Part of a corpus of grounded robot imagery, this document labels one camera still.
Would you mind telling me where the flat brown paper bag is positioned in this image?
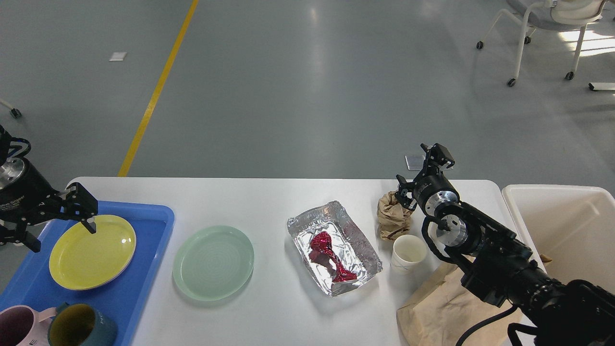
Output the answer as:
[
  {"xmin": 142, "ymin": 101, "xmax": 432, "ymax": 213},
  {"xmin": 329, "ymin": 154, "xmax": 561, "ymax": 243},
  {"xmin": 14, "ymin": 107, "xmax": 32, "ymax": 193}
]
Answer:
[{"xmin": 396, "ymin": 254, "xmax": 553, "ymax": 346}]

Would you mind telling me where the light green plate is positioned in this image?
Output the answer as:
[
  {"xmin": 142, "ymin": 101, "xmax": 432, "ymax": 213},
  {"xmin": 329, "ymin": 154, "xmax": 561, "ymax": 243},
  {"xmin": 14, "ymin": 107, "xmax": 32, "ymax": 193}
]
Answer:
[{"xmin": 172, "ymin": 225, "xmax": 255, "ymax": 302}]

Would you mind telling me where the white plastic bin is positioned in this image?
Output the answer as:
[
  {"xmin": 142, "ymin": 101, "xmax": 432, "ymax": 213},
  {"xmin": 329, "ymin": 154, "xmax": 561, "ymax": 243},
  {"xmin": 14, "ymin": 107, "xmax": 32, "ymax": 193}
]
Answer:
[{"xmin": 502, "ymin": 185, "xmax": 615, "ymax": 293}]

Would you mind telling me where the grey floor plate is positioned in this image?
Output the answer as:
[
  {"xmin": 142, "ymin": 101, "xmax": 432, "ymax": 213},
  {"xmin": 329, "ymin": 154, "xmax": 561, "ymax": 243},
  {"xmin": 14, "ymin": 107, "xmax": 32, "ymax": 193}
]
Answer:
[{"xmin": 405, "ymin": 155, "xmax": 455, "ymax": 171}]

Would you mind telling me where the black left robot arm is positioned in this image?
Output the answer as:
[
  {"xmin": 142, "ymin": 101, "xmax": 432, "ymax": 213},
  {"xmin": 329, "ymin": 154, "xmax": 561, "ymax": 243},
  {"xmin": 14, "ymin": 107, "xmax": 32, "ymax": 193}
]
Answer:
[{"xmin": 0, "ymin": 128, "xmax": 98, "ymax": 253}]

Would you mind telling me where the crumpled brown paper ball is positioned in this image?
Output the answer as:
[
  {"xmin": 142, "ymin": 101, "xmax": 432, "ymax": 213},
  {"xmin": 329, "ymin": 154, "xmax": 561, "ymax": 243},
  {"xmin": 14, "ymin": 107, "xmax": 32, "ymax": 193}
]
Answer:
[{"xmin": 376, "ymin": 191, "xmax": 414, "ymax": 241}]

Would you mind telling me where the aluminium foil tray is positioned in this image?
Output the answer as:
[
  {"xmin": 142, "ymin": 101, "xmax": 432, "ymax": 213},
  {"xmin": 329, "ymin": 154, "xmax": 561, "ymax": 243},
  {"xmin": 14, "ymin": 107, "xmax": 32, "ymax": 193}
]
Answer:
[{"xmin": 286, "ymin": 201, "xmax": 382, "ymax": 297}]

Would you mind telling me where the dark teal mug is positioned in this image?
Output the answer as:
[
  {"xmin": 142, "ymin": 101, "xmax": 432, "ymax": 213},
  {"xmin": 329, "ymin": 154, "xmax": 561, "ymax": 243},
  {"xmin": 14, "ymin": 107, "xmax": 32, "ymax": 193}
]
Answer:
[{"xmin": 48, "ymin": 303, "xmax": 118, "ymax": 346}]

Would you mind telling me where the white paper cup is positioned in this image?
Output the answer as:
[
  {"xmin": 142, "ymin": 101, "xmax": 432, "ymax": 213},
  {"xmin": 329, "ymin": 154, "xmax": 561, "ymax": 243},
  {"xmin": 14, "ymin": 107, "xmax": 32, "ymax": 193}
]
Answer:
[{"xmin": 390, "ymin": 235, "xmax": 428, "ymax": 275}]

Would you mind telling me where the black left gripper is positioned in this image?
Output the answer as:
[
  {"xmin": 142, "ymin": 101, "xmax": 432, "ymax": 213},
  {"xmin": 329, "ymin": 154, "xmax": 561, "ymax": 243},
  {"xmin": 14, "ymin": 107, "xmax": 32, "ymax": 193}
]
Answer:
[{"xmin": 0, "ymin": 158, "xmax": 98, "ymax": 253}]

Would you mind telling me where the red crumpled wrapper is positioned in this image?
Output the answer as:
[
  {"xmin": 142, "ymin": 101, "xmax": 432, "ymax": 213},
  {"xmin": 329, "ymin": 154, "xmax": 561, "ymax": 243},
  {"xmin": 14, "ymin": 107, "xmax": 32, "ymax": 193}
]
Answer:
[{"xmin": 309, "ymin": 231, "xmax": 357, "ymax": 283}]

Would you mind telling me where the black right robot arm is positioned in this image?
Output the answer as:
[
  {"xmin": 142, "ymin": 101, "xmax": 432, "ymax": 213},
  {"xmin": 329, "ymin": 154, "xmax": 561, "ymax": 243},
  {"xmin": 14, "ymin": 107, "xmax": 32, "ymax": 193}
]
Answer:
[{"xmin": 395, "ymin": 144, "xmax": 615, "ymax": 346}]

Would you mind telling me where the blue plastic tray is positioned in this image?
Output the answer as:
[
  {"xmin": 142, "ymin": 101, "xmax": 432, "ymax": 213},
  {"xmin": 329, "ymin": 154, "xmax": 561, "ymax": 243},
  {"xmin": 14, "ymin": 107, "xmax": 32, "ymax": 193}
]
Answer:
[{"xmin": 0, "ymin": 201, "xmax": 175, "ymax": 346}]

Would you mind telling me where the yellow plate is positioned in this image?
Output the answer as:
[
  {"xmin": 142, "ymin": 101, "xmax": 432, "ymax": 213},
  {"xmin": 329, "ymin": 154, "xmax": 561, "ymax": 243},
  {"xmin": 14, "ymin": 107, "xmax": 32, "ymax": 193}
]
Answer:
[{"xmin": 49, "ymin": 215, "xmax": 137, "ymax": 291}]

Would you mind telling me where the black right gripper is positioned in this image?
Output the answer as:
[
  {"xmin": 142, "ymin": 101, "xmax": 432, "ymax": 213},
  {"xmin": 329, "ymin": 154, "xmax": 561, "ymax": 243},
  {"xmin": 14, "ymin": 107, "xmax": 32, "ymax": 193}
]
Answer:
[{"xmin": 395, "ymin": 144, "xmax": 460, "ymax": 217}]

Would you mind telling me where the white office chair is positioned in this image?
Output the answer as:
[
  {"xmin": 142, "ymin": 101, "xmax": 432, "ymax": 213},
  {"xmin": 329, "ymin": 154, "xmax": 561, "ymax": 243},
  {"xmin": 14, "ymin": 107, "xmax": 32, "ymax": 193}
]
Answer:
[{"xmin": 475, "ymin": 0, "xmax": 607, "ymax": 87}]

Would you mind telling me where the white bar on floor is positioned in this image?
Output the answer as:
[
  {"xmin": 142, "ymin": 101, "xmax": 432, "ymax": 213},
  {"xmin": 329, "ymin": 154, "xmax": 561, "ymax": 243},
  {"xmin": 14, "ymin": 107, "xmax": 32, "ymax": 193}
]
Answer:
[{"xmin": 588, "ymin": 82, "xmax": 615, "ymax": 92}]

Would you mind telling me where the pink mug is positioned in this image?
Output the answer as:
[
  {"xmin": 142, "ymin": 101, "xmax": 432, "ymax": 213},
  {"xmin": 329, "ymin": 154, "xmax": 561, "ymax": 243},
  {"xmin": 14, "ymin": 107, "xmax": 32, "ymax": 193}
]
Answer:
[{"xmin": 0, "ymin": 305, "xmax": 57, "ymax": 346}]

